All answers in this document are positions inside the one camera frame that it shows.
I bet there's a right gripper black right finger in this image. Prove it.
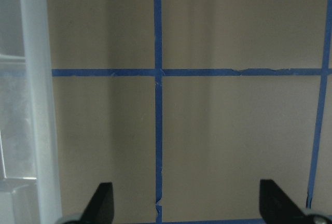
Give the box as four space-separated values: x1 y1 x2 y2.
259 179 310 224

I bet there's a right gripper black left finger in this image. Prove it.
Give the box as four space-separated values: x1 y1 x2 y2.
80 182 114 223

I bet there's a clear plastic storage box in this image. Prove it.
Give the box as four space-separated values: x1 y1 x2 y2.
1 0 62 223

